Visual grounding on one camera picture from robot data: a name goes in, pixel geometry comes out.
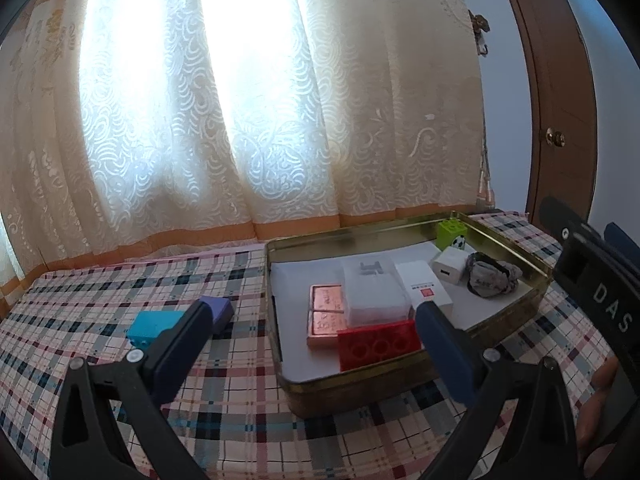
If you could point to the purple block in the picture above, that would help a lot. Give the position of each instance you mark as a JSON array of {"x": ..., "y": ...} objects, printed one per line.
[{"x": 220, "y": 310}]

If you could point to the cream patterned curtain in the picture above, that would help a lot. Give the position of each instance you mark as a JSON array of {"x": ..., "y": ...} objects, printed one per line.
[{"x": 250, "y": 110}]

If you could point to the green toy building brick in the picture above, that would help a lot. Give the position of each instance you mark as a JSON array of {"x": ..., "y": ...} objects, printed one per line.
[{"x": 450, "y": 234}]

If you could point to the grey cloth item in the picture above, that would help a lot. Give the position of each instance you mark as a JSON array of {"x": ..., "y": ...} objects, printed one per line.
[{"x": 492, "y": 275}]

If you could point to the gold metal tin box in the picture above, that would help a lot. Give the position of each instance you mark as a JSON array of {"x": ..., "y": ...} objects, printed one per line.
[{"x": 350, "y": 395}]

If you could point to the copper coloured flat box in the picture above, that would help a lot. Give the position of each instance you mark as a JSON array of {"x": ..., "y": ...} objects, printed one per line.
[{"x": 325, "y": 317}]

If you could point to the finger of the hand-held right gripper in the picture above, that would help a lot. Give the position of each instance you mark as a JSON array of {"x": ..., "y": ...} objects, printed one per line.
[{"x": 622, "y": 240}]

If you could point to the brown wooden door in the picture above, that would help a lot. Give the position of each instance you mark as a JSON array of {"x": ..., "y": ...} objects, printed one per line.
[{"x": 555, "y": 60}]

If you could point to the metal wall hook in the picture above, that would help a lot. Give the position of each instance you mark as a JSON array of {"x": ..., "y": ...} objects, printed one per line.
[{"x": 480, "y": 27}]

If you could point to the white paper liner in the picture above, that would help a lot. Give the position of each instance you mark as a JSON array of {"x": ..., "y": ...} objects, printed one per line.
[{"x": 300, "y": 355}]

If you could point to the red toy building brick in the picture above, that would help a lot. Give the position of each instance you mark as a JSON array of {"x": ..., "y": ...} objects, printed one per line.
[{"x": 377, "y": 345}]

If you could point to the white box with red label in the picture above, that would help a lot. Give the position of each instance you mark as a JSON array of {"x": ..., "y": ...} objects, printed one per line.
[{"x": 425, "y": 285}]

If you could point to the translucent white plastic box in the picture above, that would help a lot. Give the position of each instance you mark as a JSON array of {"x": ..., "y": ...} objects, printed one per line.
[{"x": 372, "y": 292}]

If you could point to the brass door knob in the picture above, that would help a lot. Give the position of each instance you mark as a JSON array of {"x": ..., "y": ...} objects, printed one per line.
[{"x": 555, "y": 137}]

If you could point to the white charger plug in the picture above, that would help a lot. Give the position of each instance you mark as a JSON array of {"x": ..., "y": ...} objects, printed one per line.
[{"x": 450, "y": 266}]

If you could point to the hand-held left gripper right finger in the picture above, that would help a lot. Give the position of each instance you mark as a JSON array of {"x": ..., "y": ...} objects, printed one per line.
[{"x": 445, "y": 345}]

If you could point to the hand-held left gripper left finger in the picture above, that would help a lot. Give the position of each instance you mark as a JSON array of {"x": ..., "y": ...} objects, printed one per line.
[{"x": 175, "y": 355}]

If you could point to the teal block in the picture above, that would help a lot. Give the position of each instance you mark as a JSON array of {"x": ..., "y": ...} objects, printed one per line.
[{"x": 150, "y": 327}]

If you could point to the person's right hand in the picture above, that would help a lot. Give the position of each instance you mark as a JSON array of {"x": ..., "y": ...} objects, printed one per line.
[{"x": 597, "y": 400}]

